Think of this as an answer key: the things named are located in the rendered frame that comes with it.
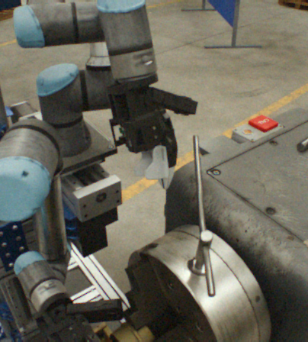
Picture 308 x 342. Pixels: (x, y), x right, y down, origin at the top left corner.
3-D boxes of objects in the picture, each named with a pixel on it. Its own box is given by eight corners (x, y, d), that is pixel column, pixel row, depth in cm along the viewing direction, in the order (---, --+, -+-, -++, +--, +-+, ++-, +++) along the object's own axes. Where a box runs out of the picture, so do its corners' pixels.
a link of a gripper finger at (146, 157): (136, 193, 73) (125, 147, 70) (160, 182, 76) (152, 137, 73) (145, 198, 71) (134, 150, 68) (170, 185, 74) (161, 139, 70)
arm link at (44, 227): (14, 97, 80) (40, 254, 109) (-4, 123, 71) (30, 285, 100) (68, 99, 80) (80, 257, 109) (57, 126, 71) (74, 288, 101)
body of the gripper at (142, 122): (115, 150, 70) (99, 84, 65) (153, 135, 74) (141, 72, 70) (138, 158, 64) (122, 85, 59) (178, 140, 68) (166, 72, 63)
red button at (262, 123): (261, 120, 110) (262, 114, 108) (277, 129, 106) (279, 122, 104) (247, 126, 107) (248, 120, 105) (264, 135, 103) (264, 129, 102)
